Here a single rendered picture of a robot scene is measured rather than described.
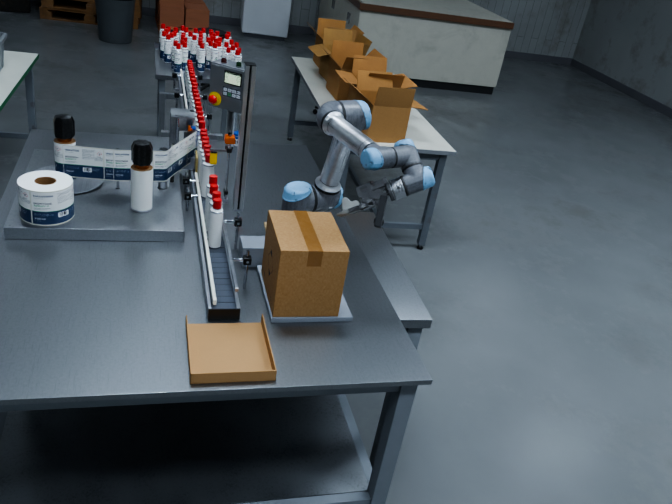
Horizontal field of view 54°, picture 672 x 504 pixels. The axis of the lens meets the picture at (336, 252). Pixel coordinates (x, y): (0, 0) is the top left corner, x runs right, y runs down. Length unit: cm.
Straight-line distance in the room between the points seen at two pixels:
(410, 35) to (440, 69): 65
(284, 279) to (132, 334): 52
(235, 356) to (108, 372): 39
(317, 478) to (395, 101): 251
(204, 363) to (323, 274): 50
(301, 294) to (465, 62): 737
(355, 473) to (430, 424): 74
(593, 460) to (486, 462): 55
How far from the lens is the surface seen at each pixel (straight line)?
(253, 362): 214
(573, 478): 337
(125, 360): 214
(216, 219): 256
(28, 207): 277
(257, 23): 1060
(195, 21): 1014
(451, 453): 322
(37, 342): 224
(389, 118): 433
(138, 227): 276
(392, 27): 894
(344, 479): 267
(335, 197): 284
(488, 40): 945
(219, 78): 289
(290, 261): 220
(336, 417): 290
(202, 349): 217
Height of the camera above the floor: 218
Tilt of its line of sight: 29 degrees down
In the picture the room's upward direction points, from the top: 10 degrees clockwise
